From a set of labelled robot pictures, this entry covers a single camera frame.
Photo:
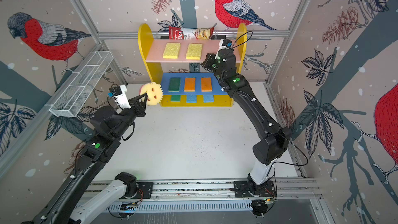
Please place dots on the white wire mesh basket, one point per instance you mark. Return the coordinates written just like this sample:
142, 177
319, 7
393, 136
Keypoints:
84, 80

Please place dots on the orange sponge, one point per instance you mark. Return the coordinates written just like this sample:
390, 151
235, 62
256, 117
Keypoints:
206, 84

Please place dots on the yellow shelf with coloured boards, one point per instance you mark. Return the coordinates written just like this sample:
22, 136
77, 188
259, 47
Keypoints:
152, 53

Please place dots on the red cassava chips bag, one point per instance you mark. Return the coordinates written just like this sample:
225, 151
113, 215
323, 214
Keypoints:
176, 33

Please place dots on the light green sponge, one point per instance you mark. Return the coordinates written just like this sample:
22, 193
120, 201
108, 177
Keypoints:
176, 98

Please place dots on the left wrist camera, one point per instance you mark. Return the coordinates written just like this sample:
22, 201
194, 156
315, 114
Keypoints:
118, 93

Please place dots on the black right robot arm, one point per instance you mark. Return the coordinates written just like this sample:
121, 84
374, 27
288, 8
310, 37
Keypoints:
274, 139

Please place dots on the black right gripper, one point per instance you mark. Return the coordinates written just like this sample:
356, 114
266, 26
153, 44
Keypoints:
209, 61

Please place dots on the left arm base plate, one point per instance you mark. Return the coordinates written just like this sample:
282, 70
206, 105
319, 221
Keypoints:
138, 190

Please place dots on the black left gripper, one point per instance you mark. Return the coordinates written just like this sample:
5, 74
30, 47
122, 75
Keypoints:
138, 107

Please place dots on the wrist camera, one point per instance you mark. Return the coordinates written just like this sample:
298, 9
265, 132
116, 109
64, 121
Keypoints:
118, 93
224, 44

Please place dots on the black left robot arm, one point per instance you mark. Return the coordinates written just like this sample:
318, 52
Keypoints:
63, 209

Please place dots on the blue sponge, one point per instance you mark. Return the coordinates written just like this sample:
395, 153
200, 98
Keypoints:
208, 98
191, 99

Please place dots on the dark green sponge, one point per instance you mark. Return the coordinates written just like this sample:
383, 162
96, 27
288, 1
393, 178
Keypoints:
174, 84

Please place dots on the yellow smiley face sponge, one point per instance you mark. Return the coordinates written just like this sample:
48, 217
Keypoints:
154, 93

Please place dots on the pale yellow sponge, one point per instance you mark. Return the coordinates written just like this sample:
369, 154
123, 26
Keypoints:
189, 84

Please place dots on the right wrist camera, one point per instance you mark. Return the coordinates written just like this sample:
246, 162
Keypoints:
224, 44

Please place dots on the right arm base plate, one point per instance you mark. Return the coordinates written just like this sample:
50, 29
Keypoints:
247, 189

